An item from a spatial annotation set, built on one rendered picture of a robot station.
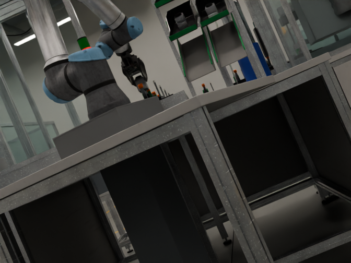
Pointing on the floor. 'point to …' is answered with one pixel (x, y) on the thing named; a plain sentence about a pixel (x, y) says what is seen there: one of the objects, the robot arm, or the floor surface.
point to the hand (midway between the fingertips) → (140, 80)
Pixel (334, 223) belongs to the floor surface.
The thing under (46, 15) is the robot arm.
